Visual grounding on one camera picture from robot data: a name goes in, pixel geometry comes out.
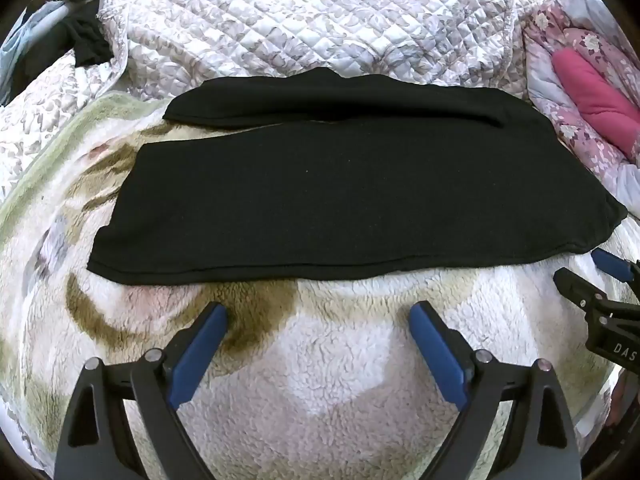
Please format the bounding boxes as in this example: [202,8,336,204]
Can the black pants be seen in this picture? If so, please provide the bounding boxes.
[88,68,627,285]

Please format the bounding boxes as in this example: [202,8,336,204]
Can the dark clothes pile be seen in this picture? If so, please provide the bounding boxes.
[1,0,113,105]

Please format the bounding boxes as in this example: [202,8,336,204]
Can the floral fleece blanket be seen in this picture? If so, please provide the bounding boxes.
[1,93,634,479]

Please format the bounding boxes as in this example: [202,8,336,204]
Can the magenta pillow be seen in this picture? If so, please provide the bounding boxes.
[552,48,639,162]

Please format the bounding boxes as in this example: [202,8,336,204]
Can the pink floral comforter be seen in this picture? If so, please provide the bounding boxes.
[523,0,639,216]

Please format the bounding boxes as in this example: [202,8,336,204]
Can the white quilted bedspread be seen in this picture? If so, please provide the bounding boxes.
[1,0,532,194]

